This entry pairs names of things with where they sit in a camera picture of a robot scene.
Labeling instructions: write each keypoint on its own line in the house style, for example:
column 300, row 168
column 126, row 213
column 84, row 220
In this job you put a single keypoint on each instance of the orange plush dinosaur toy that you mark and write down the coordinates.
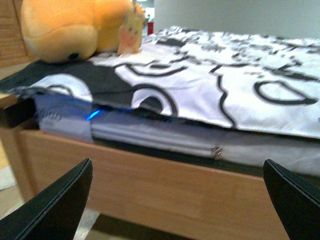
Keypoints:
column 59, row 31

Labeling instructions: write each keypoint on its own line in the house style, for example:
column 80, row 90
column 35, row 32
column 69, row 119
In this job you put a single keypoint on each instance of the black and white patterned quilt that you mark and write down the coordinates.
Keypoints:
column 248, row 82

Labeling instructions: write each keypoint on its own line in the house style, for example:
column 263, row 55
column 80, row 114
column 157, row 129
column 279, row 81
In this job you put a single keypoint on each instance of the white mattress with zipper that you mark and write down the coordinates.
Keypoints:
column 78, row 119

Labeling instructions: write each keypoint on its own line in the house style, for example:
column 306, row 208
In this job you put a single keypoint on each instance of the wooden cabinet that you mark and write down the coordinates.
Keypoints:
column 13, row 49

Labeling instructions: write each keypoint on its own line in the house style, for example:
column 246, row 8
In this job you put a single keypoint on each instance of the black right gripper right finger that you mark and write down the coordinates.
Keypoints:
column 295, row 200

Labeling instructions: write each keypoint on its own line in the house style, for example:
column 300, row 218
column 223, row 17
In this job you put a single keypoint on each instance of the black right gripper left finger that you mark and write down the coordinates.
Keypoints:
column 54, row 213

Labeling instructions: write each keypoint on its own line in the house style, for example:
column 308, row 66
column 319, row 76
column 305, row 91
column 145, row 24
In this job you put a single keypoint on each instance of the red standing sign pillar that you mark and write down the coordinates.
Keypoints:
column 150, row 28

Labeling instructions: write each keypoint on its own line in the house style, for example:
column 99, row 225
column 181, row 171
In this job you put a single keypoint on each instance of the cardboard toy hang tag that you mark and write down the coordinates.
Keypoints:
column 131, row 32

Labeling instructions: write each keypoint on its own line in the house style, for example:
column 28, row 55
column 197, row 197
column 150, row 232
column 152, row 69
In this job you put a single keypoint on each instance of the wooden bed frame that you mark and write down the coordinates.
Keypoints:
column 203, row 198

